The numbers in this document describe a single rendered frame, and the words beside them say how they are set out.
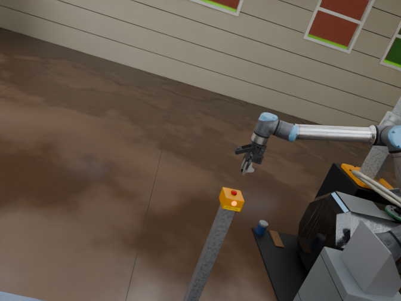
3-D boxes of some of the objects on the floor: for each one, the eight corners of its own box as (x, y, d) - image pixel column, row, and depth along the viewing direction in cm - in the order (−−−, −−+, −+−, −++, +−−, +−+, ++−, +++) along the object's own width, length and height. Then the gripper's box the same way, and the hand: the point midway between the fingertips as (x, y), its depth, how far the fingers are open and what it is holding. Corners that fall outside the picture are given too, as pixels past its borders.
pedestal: (305, 208, 452) (330, 160, 423) (347, 217, 467) (374, 171, 437) (326, 242, 393) (357, 189, 364) (375, 251, 408) (407, 200, 379)
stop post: (169, 303, 252) (215, 181, 209) (196, 306, 257) (245, 187, 214) (170, 328, 234) (220, 199, 192) (198, 331, 239) (253, 206, 196)
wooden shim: (268, 230, 375) (268, 230, 375) (276, 232, 378) (277, 231, 377) (275, 246, 353) (275, 245, 352) (283, 248, 355) (284, 246, 355)
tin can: (255, 233, 363) (259, 224, 358) (255, 228, 372) (259, 218, 367) (264, 236, 364) (268, 226, 359) (263, 230, 373) (267, 221, 368)
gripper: (269, 148, 186) (255, 181, 194) (263, 140, 196) (250, 171, 204) (254, 144, 184) (240, 178, 192) (249, 136, 194) (237, 168, 202)
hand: (241, 171), depth 197 cm, fingers open, 3 cm apart
